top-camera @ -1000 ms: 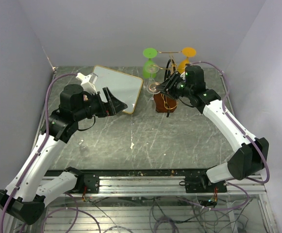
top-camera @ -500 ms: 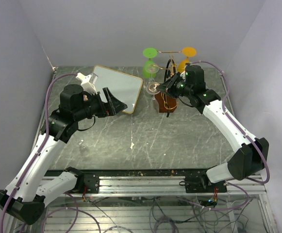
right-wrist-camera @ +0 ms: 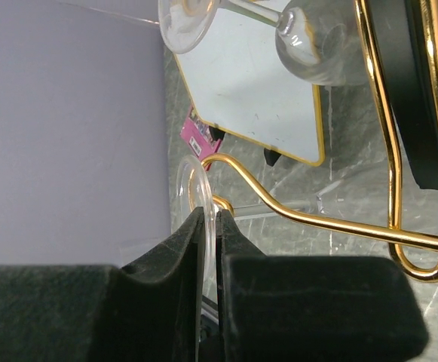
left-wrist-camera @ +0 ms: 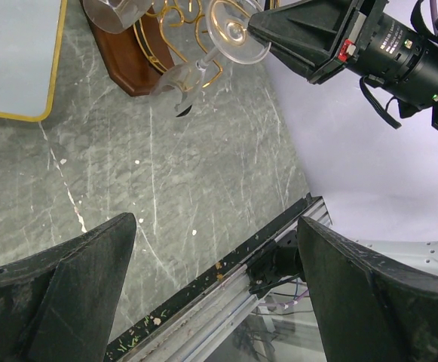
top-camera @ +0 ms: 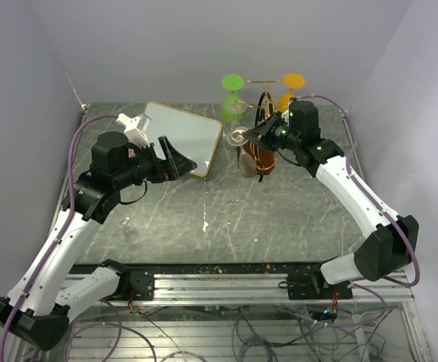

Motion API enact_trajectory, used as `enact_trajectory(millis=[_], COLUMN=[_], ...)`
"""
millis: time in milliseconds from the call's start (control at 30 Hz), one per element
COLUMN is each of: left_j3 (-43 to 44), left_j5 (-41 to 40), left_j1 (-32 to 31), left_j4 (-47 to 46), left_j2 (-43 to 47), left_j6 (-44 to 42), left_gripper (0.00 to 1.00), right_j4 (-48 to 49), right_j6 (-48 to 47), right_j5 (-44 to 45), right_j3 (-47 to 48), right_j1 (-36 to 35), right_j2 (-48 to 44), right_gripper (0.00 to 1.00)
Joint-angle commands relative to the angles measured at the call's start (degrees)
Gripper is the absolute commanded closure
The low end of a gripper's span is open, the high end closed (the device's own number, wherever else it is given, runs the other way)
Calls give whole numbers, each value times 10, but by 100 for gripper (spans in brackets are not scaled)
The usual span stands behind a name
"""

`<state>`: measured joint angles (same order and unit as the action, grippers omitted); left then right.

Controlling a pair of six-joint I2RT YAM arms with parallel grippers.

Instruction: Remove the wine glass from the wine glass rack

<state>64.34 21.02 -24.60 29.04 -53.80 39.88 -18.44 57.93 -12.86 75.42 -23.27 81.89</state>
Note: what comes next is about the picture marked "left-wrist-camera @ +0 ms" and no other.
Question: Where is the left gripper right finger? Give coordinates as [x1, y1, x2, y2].
[298, 216, 438, 361]

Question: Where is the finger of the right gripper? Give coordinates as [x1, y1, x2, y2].
[270, 35, 335, 81]
[248, 1, 357, 53]

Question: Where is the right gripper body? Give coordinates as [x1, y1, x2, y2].
[306, 1, 387, 84]

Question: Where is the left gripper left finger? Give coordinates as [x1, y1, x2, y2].
[0, 213, 136, 361]

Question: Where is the clear wine glass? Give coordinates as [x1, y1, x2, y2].
[149, 1, 271, 118]
[80, 0, 169, 35]

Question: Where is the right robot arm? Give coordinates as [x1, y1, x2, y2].
[247, 1, 438, 130]

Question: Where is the gold framed whiteboard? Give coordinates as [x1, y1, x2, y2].
[0, 1, 67, 122]

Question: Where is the aluminium rail frame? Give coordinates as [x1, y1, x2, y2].
[104, 195, 331, 361]

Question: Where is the gold wire glass rack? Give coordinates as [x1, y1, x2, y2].
[86, 0, 282, 118]

